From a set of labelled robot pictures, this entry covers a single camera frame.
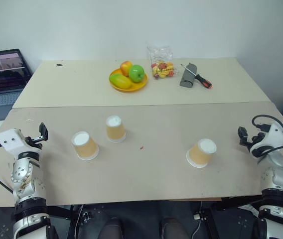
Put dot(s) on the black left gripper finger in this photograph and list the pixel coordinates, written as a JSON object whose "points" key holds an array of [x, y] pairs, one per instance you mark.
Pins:
{"points": [[44, 138], [43, 129]]}

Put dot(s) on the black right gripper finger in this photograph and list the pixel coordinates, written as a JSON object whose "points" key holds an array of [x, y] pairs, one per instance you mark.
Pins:
{"points": [[242, 131], [243, 141]]}

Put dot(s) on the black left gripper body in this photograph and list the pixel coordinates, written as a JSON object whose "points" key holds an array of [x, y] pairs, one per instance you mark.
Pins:
{"points": [[33, 142]]}

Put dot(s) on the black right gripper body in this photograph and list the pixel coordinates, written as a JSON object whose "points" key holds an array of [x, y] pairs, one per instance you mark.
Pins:
{"points": [[255, 139]]}

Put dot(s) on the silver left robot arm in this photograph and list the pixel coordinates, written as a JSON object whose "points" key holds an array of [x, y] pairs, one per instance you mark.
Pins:
{"points": [[23, 174]]}

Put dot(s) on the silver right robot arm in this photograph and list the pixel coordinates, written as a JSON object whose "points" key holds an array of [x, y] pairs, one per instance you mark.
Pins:
{"points": [[279, 179]]}

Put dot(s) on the brown paper cup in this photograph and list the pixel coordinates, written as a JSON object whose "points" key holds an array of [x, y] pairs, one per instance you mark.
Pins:
{"points": [[84, 146], [201, 153], [115, 130]]}

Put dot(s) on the small black scrap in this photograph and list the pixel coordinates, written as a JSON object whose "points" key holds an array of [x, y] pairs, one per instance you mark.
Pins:
{"points": [[58, 65]]}

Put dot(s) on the black orange screwdriver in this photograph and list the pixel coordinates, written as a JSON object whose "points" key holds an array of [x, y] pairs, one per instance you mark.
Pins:
{"points": [[201, 79]]}

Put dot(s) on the grey metal holder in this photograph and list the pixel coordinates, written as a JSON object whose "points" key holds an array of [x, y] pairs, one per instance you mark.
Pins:
{"points": [[188, 76]]}

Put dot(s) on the green yellow mango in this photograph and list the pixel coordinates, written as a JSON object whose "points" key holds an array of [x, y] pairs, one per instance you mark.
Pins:
{"points": [[119, 81]]}

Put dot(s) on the red yellow apple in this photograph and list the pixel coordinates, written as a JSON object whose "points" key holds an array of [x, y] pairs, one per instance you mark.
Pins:
{"points": [[125, 66]]}

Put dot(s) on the orange plastic plate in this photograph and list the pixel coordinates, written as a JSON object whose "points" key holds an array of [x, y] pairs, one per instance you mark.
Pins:
{"points": [[139, 85]]}

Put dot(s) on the clear bag of candies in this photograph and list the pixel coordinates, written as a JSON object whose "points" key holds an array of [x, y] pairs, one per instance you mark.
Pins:
{"points": [[162, 63]]}

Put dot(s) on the green apple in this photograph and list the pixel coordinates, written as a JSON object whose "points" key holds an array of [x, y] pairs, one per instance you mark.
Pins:
{"points": [[136, 73]]}

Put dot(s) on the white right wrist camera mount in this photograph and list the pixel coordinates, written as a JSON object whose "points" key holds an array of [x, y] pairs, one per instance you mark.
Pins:
{"points": [[272, 134]]}

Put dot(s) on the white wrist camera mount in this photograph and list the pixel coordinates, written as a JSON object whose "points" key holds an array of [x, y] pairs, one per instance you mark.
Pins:
{"points": [[272, 134], [10, 140]]}

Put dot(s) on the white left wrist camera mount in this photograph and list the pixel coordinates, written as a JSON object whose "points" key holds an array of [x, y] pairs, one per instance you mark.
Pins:
{"points": [[10, 140]]}

